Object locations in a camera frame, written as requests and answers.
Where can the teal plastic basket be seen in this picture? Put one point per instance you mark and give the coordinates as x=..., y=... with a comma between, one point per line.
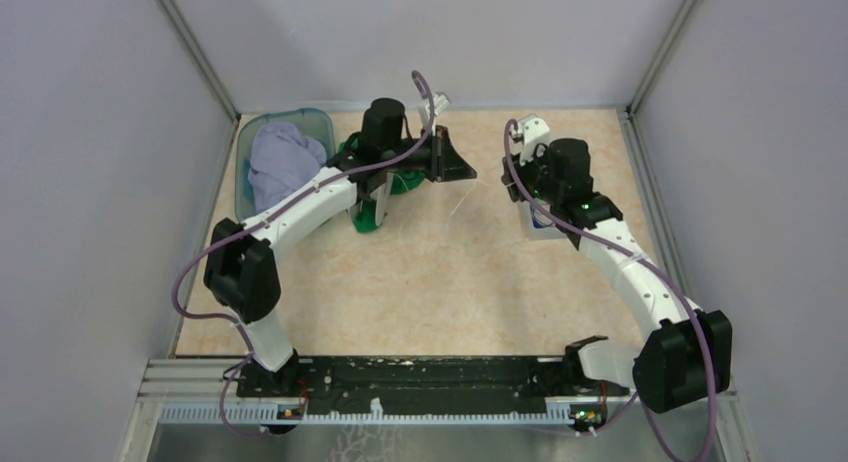
x=311, y=122

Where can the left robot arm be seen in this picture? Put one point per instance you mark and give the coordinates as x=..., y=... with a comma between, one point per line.
x=241, y=270

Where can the green cloth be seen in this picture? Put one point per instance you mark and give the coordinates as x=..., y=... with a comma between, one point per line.
x=402, y=181

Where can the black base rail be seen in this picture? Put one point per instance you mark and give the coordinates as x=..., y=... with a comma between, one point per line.
x=536, y=389

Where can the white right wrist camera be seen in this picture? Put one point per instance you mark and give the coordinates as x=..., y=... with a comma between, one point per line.
x=529, y=132

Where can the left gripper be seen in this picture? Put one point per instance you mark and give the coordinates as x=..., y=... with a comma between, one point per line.
x=445, y=162

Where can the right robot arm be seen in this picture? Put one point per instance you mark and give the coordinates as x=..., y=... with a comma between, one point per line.
x=686, y=352

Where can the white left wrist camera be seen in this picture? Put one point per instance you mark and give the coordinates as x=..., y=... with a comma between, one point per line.
x=428, y=112

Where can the white filament spool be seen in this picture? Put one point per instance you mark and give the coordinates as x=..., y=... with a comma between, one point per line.
x=372, y=212

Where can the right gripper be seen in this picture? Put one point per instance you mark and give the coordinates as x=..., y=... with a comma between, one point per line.
x=521, y=171

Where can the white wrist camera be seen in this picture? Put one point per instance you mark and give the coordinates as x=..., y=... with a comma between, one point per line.
x=529, y=132
x=428, y=112

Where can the clear plastic box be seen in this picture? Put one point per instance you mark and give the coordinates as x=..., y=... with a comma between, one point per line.
x=536, y=226

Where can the lavender cloth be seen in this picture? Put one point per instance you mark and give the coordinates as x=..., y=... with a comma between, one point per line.
x=282, y=160

